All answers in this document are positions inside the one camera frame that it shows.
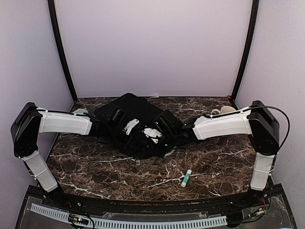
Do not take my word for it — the black student backpack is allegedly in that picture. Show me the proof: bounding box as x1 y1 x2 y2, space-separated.
93 93 183 159

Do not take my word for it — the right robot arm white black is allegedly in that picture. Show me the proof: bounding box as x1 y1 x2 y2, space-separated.
141 100 283 207

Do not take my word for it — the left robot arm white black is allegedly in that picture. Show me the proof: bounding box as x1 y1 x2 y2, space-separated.
10 102 140 208

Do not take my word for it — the pale green ceramic bowl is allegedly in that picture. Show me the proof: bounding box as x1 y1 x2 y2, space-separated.
72 109 88 115

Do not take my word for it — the green white glue stick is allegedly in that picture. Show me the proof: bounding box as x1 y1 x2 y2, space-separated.
181 169 192 187

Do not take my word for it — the cream patterned mug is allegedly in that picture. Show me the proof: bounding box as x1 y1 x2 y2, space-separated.
211 106 236 115

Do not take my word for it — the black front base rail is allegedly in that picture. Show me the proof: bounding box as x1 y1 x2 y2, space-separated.
26 183 284 217

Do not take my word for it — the white slotted cable duct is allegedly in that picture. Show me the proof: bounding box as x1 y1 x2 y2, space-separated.
30 203 228 229

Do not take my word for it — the left black frame post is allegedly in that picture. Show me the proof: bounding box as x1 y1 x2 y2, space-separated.
47 0 78 103

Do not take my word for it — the black frame post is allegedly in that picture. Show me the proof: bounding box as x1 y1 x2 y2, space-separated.
47 0 78 103
228 0 260 106

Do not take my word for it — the right black frame post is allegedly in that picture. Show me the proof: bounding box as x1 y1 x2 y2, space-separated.
228 0 260 106

